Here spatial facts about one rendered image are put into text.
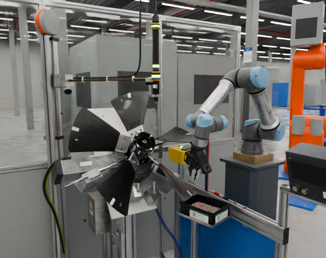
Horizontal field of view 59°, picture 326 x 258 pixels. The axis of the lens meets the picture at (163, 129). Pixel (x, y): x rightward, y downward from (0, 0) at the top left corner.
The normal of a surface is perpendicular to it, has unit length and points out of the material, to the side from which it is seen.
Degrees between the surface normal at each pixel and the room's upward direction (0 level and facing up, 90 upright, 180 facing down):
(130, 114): 59
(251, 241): 90
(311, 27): 90
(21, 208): 90
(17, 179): 90
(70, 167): 50
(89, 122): 78
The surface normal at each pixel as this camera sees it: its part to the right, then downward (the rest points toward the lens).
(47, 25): 0.91, 0.06
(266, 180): 0.54, 0.12
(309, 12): -0.52, 0.12
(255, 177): -0.21, 0.14
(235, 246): -0.86, 0.07
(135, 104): -0.20, -0.47
